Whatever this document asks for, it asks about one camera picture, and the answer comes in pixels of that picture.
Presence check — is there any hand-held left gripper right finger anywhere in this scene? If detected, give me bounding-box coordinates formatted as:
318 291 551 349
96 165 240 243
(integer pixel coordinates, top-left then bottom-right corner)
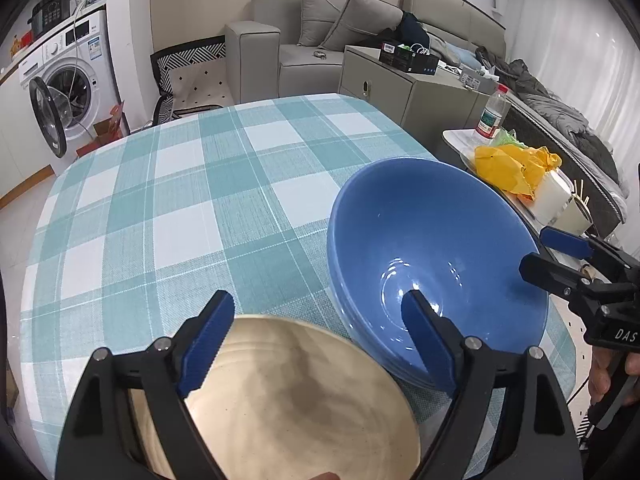
401 290 586 480

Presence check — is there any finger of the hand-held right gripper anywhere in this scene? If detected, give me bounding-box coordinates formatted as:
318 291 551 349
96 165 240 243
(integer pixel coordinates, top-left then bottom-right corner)
540 226 637 283
519 254 588 302

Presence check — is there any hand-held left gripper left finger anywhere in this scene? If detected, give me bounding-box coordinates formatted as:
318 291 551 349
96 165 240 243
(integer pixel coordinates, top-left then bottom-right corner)
55 290 236 480

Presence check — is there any person's right hand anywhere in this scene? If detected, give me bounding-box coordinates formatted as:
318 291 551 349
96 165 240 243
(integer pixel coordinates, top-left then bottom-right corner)
589 347 617 402

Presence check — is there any paper cup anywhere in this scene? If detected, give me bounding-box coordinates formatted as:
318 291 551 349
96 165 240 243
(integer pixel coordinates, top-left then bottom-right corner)
552 195 596 236

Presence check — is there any white container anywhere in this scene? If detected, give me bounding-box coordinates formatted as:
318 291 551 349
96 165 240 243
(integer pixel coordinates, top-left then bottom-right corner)
530 170 576 226

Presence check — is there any white dotted floor mat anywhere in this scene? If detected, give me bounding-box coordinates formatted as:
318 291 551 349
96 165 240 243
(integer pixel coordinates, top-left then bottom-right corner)
552 295 598 456

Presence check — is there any yellow plastic bag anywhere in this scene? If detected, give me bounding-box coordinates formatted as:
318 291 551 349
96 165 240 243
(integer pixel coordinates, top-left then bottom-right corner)
473 144 563 198

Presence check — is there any grey blanket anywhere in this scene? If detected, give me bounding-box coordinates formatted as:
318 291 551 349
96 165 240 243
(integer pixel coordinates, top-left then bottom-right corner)
475 45 628 221

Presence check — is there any teal checkered tablecloth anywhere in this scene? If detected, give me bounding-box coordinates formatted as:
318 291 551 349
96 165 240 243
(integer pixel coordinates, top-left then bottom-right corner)
20 94 578 480

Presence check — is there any white side table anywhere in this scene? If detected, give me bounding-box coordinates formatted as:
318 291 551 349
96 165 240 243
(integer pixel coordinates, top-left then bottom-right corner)
442 129 566 241

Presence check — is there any clear plastic bottle red cap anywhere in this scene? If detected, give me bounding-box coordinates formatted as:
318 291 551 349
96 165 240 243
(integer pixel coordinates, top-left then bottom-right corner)
474 84 512 140

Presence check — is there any tissue box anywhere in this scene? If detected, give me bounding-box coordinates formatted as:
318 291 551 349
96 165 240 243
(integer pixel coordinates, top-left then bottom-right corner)
459 64 501 93

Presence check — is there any grey side cabinet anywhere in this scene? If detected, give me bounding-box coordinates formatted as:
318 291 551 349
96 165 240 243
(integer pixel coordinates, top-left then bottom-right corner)
340 45 498 151

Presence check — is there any small open cardboard box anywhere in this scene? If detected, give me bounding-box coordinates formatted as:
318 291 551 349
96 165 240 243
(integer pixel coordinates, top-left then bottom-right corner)
75 101 126 158

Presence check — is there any black box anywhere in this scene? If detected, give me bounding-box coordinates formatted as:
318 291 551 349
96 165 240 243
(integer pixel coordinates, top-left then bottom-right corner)
378 41 441 75

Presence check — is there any dark bag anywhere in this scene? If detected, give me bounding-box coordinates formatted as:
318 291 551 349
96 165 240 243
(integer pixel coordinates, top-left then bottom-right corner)
397 11 431 46

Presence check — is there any black white patterned chair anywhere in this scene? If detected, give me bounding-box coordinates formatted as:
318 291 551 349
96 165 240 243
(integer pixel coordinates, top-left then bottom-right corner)
150 37 236 123

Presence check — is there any white kitchen counter cabinet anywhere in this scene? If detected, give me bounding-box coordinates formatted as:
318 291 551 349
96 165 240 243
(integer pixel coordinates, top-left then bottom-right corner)
0 57 56 208

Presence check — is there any grey sofa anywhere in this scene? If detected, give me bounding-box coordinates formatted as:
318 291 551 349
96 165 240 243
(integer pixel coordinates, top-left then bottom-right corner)
224 0 508 106

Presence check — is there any white washing machine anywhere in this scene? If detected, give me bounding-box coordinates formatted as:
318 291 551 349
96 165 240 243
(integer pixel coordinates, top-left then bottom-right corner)
19 7 123 158

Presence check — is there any grey cushion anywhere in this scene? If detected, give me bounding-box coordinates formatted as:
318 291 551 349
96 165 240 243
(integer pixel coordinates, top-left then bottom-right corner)
325 0 406 53
298 0 351 48

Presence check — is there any black pressure cooker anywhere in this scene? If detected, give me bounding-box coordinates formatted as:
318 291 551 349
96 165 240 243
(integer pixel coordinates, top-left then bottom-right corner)
27 0 76 38

